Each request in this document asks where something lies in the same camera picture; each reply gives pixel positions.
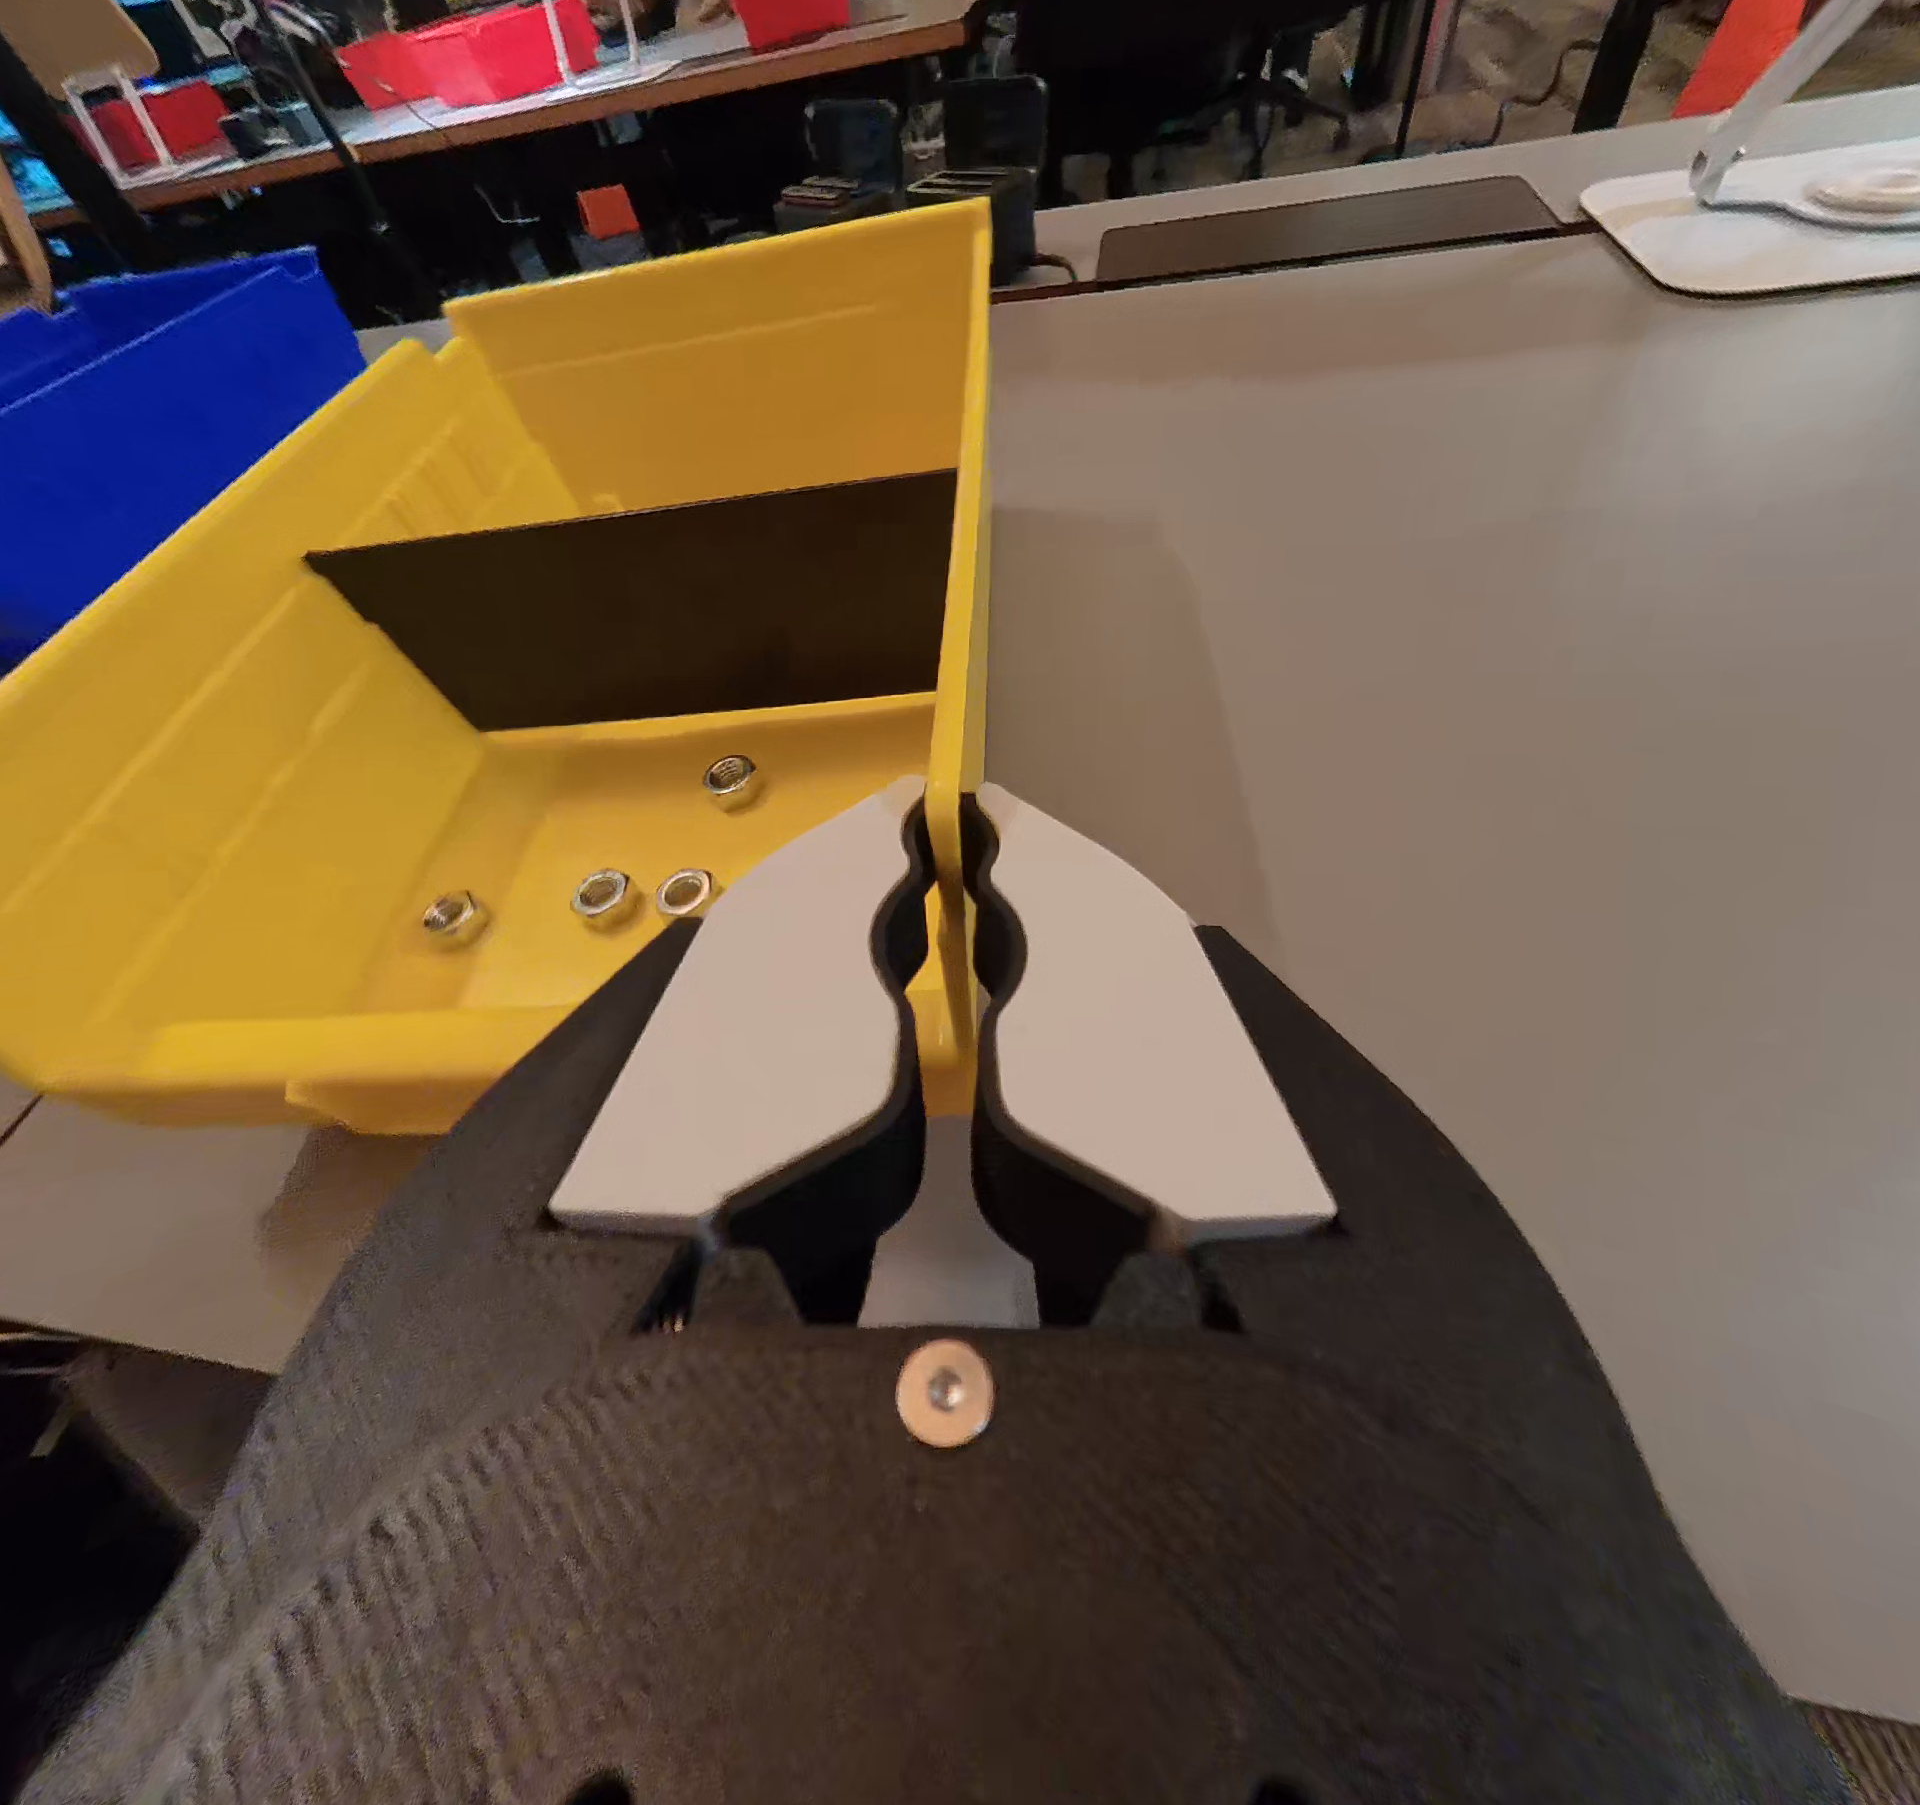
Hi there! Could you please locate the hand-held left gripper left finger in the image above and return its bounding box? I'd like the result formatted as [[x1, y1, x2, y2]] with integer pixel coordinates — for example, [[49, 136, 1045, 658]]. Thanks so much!
[[547, 777, 932, 1326]]

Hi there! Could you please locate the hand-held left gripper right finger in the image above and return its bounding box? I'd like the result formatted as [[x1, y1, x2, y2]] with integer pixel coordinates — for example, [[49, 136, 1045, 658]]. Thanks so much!
[[958, 785, 1336, 1326]]

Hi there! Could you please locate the yellow plastic bin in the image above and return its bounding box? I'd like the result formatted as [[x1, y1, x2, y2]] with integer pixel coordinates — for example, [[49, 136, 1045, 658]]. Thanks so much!
[[0, 197, 995, 1135]]

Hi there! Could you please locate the black desk pad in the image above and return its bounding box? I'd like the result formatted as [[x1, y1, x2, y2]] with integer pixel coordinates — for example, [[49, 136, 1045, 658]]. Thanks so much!
[[1094, 174, 1565, 285]]

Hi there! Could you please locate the black bin divider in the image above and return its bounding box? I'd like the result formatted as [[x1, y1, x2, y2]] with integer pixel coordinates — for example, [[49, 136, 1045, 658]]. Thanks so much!
[[304, 471, 962, 737]]

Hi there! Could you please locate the black charger box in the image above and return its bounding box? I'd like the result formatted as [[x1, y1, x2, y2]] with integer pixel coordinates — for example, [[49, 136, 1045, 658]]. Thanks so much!
[[903, 73, 1052, 279], [771, 176, 905, 241]]

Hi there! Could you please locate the blue plastic bin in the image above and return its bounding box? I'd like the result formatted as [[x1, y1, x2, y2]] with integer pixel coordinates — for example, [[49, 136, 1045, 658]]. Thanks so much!
[[0, 249, 369, 677]]

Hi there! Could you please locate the white lamp stand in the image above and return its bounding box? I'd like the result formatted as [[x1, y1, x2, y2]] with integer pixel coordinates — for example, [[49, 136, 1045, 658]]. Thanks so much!
[[1579, 0, 1920, 300]]

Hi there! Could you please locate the orange cone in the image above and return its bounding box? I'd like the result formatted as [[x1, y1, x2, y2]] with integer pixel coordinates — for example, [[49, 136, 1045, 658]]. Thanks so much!
[[1671, 0, 1841, 120]]

